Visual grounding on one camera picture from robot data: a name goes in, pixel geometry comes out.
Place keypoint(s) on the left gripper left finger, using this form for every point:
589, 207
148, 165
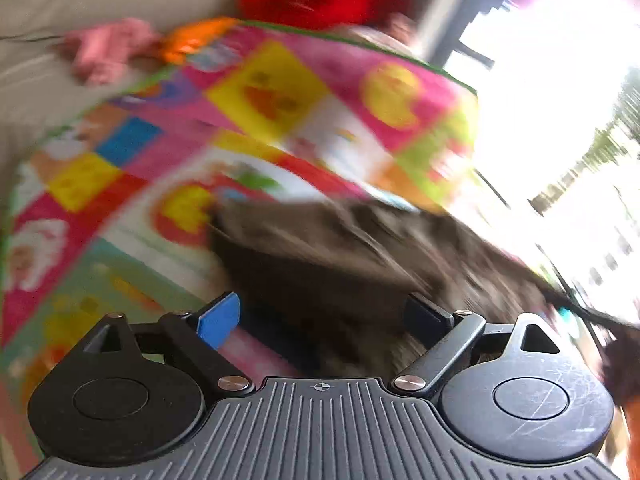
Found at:
194, 339

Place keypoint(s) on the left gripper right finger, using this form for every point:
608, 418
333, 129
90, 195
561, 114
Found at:
447, 337

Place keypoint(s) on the brown knit sweater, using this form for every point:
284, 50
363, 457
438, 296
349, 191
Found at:
339, 274

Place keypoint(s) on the colourful cartoon blanket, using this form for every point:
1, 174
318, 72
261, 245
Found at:
110, 212

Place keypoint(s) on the orange toy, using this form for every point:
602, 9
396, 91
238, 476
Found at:
189, 39

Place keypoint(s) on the beige sofa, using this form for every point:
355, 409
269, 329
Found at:
39, 91

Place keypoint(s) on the pink cloth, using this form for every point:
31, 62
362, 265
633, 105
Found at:
101, 54

